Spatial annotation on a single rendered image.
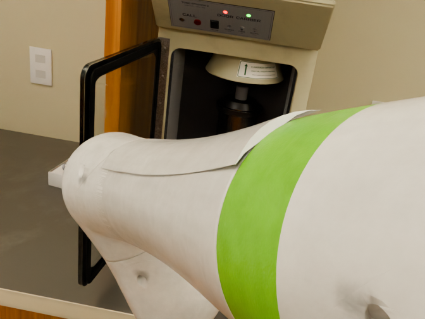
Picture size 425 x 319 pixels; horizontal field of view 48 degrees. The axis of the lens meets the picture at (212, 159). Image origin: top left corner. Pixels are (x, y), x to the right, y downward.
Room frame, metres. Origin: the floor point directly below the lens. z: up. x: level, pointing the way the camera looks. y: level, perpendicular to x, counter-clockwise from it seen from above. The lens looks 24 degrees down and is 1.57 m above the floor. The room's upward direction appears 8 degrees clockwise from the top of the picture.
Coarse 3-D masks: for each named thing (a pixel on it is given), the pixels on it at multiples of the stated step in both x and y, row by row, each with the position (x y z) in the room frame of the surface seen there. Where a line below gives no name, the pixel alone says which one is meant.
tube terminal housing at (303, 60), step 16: (160, 32) 0.97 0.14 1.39; (176, 32) 0.97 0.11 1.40; (192, 32) 0.97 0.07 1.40; (176, 48) 0.97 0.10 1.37; (192, 48) 0.97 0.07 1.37; (208, 48) 0.97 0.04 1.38; (224, 48) 0.96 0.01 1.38; (240, 48) 0.96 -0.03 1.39; (256, 48) 0.96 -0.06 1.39; (272, 48) 0.96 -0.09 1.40; (288, 48) 0.95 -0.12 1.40; (288, 64) 0.95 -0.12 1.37; (304, 64) 0.95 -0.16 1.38; (304, 80) 0.95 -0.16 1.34; (304, 96) 0.95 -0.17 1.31
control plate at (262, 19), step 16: (176, 0) 0.88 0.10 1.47; (192, 0) 0.88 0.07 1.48; (176, 16) 0.92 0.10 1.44; (192, 16) 0.91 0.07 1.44; (208, 16) 0.90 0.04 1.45; (224, 16) 0.90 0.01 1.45; (240, 16) 0.89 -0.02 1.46; (256, 16) 0.88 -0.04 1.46; (272, 16) 0.87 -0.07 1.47; (224, 32) 0.93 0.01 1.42; (240, 32) 0.92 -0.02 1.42; (256, 32) 0.91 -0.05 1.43
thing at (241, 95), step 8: (240, 88) 1.05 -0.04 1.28; (248, 88) 1.06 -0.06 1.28; (232, 96) 1.07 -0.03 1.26; (240, 96) 1.05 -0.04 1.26; (248, 96) 1.09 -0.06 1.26; (224, 104) 1.04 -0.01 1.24; (232, 104) 1.03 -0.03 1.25; (240, 104) 1.02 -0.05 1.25; (248, 104) 1.03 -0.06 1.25; (256, 104) 1.05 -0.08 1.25
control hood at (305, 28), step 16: (160, 0) 0.89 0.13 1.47; (208, 0) 0.87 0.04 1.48; (224, 0) 0.87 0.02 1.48; (240, 0) 0.86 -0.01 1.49; (256, 0) 0.85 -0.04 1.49; (272, 0) 0.85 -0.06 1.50; (288, 0) 0.84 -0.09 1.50; (304, 0) 0.84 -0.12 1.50; (320, 0) 0.84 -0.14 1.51; (160, 16) 0.93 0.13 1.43; (288, 16) 0.87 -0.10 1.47; (304, 16) 0.86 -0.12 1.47; (320, 16) 0.86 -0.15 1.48; (208, 32) 0.94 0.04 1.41; (272, 32) 0.91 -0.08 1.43; (288, 32) 0.90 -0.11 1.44; (304, 32) 0.89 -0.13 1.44; (320, 32) 0.89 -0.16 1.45; (304, 48) 0.93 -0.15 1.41; (320, 48) 0.92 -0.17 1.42
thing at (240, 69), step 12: (216, 60) 1.02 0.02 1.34; (228, 60) 1.00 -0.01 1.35; (240, 60) 0.99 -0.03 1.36; (252, 60) 0.99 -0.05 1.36; (216, 72) 1.00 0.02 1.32; (228, 72) 0.99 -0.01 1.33; (240, 72) 0.98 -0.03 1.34; (252, 72) 0.98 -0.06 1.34; (264, 72) 0.99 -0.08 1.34; (276, 72) 1.01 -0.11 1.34; (264, 84) 0.98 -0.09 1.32
